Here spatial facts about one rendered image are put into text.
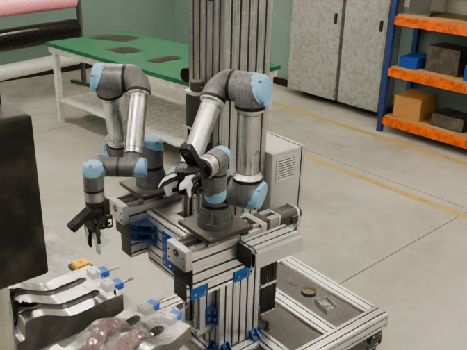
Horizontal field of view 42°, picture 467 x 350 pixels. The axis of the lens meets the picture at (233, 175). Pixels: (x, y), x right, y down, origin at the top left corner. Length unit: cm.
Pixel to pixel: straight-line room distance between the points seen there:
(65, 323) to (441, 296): 260
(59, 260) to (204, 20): 120
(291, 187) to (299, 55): 531
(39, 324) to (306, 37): 629
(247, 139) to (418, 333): 194
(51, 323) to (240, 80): 108
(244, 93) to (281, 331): 151
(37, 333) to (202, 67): 123
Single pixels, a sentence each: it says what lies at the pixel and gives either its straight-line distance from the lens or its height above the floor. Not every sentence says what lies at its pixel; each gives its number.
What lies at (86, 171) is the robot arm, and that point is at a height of 134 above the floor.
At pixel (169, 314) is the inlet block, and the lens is 226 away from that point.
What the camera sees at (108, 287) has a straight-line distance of 238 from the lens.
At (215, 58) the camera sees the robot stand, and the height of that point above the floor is 167.
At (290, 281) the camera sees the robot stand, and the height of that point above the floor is 21.
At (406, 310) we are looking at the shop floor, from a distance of 399.
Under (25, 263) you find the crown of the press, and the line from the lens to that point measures 75.
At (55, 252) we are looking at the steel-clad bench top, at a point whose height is 80.
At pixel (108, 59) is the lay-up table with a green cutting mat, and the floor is 90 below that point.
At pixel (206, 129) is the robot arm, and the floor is 149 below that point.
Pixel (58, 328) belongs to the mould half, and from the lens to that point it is 230.
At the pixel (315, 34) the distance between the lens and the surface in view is 789.
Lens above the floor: 220
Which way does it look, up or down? 23 degrees down
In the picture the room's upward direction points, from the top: 2 degrees clockwise
